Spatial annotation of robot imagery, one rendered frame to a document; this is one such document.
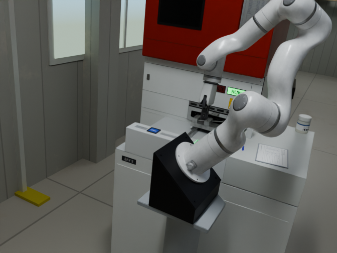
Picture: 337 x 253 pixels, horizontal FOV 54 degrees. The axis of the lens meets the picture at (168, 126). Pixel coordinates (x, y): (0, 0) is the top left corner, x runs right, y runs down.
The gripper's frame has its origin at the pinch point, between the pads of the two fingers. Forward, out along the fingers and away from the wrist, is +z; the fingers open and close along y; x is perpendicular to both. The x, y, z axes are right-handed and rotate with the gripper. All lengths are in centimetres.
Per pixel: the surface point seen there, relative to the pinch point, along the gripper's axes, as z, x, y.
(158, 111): 14, -52, -63
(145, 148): 24.4, -27.5, -0.7
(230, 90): -11, -3, -57
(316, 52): -112, 26, -810
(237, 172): 22.3, 21.3, -0.2
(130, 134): 19.2, -37.0, 0.4
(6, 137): 55, -152, -25
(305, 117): -5, 43, -51
